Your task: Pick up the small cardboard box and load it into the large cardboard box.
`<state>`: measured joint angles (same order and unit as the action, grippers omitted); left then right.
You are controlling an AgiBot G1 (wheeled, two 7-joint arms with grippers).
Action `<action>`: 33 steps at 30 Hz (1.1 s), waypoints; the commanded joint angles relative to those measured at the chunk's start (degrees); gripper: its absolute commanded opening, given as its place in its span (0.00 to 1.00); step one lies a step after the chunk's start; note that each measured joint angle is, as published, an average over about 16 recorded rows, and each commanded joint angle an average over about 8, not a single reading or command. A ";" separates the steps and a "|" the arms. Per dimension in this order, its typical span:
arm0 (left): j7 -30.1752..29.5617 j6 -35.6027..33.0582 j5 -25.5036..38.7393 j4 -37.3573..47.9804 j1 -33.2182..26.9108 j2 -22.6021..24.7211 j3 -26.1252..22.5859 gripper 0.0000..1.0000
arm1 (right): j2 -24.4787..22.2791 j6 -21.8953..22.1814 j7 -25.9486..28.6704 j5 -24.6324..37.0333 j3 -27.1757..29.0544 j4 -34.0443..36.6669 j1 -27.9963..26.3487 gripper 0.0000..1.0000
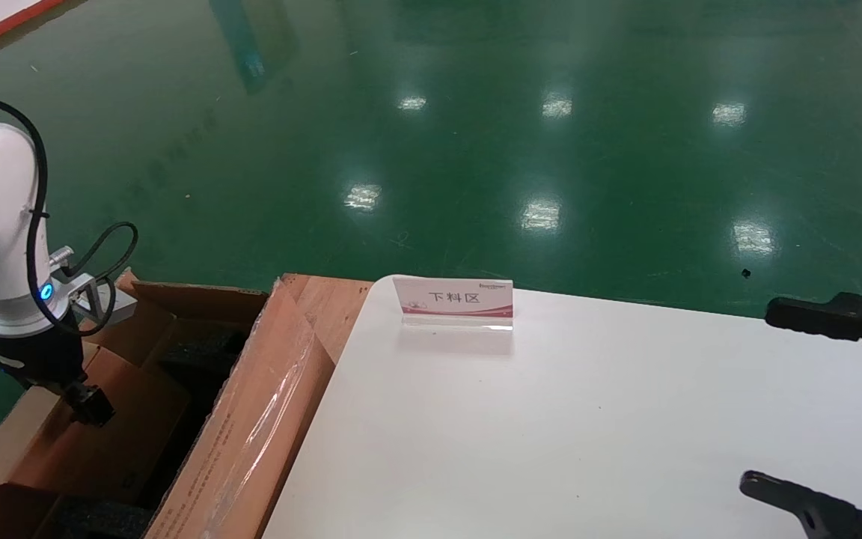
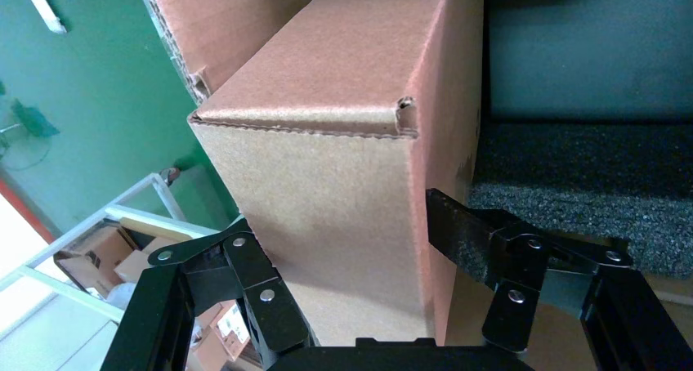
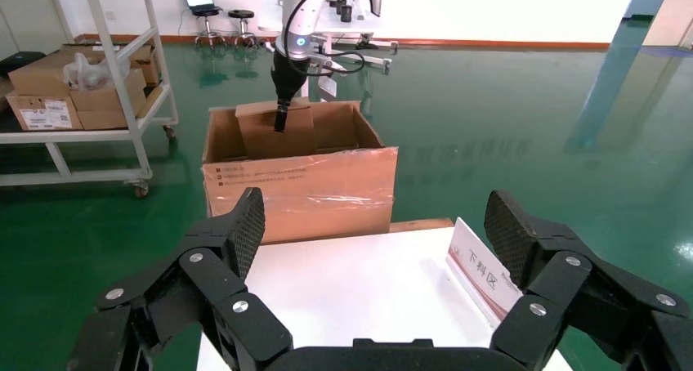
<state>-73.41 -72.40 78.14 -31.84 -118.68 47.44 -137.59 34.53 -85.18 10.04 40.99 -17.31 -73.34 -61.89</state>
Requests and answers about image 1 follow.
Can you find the black foam insert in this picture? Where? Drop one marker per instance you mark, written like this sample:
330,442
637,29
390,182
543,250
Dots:
199,348

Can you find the clear acrylic sign holder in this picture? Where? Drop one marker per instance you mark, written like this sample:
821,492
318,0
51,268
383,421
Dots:
457,299

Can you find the large cardboard box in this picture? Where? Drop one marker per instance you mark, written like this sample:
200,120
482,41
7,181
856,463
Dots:
266,419

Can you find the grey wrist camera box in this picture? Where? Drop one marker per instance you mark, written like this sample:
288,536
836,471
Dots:
113,303

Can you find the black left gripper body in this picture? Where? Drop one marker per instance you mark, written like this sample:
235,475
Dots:
42,355

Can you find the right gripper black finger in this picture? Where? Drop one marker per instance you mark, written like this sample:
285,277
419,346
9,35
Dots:
820,516
812,318

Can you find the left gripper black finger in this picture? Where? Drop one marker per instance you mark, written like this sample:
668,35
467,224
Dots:
90,408

